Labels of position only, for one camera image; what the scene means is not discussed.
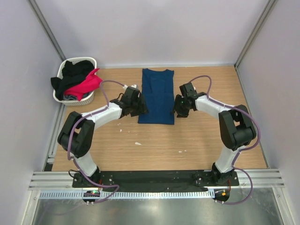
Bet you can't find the white laundry basket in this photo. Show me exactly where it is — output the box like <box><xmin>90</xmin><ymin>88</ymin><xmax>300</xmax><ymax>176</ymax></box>
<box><xmin>51</xmin><ymin>57</ymin><xmax>97</xmax><ymax>106</ymax></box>

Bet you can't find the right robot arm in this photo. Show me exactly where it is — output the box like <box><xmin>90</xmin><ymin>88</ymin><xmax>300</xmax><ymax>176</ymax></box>
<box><xmin>172</xmin><ymin>82</ymin><xmax>256</xmax><ymax>185</ymax></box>

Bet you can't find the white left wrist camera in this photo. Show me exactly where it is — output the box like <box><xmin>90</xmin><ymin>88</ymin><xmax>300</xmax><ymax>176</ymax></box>
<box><xmin>123</xmin><ymin>84</ymin><xmax>138</xmax><ymax>90</ymax></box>

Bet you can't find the grey t shirt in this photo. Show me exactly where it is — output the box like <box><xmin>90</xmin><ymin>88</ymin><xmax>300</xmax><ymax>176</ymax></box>
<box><xmin>63</xmin><ymin>92</ymin><xmax>90</xmax><ymax>101</ymax></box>

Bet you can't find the aluminium frame rail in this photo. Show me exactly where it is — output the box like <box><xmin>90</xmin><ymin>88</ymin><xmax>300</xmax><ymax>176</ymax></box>
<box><xmin>29</xmin><ymin>169</ymin><xmax>284</xmax><ymax>192</ymax></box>

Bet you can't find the pink t shirt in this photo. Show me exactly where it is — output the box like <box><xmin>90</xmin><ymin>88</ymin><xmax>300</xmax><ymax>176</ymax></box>
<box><xmin>64</xmin><ymin>68</ymin><xmax>103</xmax><ymax>99</ymax></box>

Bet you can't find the blue t shirt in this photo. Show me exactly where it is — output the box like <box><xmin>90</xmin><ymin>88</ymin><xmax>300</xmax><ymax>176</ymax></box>
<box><xmin>138</xmin><ymin>68</ymin><xmax>174</xmax><ymax>125</ymax></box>

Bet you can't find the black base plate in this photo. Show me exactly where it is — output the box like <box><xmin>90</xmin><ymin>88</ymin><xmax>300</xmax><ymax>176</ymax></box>
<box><xmin>72</xmin><ymin>170</ymin><xmax>240</xmax><ymax>193</ymax></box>

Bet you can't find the black t shirt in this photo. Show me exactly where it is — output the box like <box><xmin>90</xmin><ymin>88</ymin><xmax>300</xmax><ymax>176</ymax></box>
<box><xmin>51</xmin><ymin>60</ymin><xmax>95</xmax><ymax>101</ymax></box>

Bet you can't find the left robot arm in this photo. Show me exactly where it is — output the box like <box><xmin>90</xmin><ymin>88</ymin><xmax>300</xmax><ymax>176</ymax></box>
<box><xmin>57</xmin><ymin>85</ymin><xmax>149</xmax><ymax>188</ymax></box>

